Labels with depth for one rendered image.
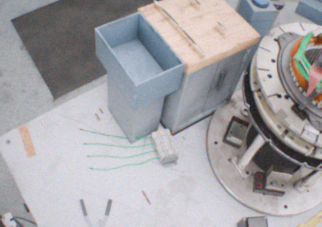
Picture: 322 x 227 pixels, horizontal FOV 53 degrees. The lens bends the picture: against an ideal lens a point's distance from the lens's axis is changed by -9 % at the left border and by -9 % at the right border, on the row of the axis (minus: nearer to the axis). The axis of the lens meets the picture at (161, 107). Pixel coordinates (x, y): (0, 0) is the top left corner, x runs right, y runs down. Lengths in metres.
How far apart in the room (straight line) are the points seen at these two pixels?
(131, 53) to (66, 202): 0.38
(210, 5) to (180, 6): 0.07
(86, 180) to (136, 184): 0.12
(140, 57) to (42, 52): 1.41
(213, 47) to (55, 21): 1.69
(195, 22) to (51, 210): 0.53
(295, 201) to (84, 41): 1.61
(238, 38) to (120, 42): 0.26
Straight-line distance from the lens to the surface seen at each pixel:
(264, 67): 0.68
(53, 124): 0.93
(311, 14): 0.96
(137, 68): 0.76
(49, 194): 0.85
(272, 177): 0.86
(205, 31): 0.75
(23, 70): 2.09
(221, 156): 0.89
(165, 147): 0.85
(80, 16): 2.32
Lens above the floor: 1.58
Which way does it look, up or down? 57 degrees down
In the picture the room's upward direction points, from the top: 11 degrees clockwise
